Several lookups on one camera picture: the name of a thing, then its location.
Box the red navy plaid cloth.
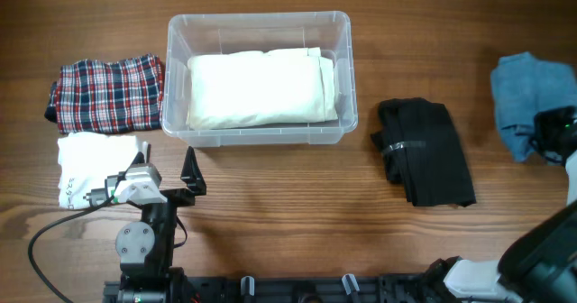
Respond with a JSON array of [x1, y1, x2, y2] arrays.
[[44, 54, 164, 134]]

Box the clear plastic storage container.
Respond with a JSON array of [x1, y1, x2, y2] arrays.
[[161, 11, 359, 148]]

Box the white printed folded t-shirt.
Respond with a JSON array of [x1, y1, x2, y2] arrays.
[[58, 132, 149, 210]]

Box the cream cloth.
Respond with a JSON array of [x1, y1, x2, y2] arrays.
[[187, 47, 338, 130]]

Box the black folded garment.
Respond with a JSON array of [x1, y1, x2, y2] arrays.
[[371, 97, 476, 207]]

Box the blue denim jeans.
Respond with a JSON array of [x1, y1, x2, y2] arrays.
[[490, 51, 576, 162]]

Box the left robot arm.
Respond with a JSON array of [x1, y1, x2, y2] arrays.
[[103, 147, 206, 303]]

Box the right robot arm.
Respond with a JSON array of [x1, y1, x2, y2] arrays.
[[433, 106, 576, 303]]

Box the left camera cable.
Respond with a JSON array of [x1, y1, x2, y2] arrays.
[[27, 194, 119, 303]]

